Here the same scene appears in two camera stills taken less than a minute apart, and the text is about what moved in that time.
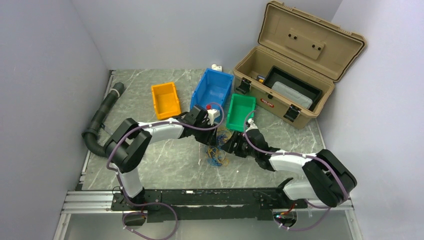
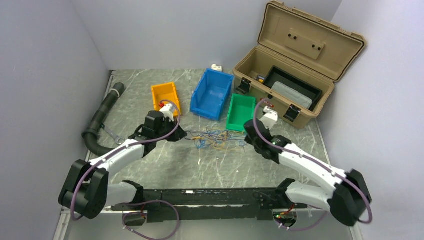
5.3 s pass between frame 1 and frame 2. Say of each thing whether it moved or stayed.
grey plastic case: stayed
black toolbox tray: stayed
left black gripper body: moved
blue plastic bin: stayed
